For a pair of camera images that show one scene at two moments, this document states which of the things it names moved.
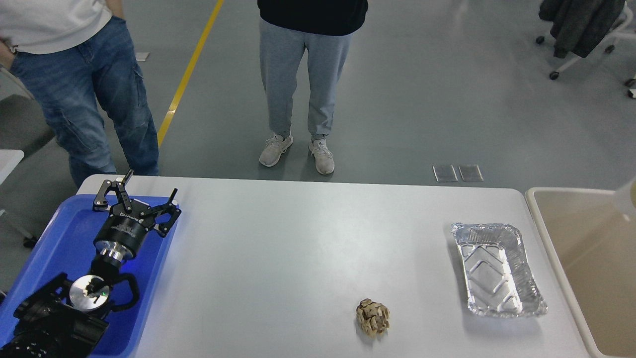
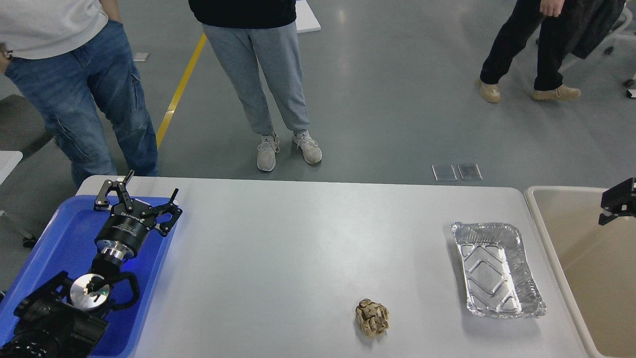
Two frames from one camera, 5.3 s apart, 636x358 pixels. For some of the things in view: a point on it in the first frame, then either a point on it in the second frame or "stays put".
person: (283, 52) to (254, 39)
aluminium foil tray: (497, 277) stays put
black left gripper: (120, 235) stays put
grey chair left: (23, 127) stays put
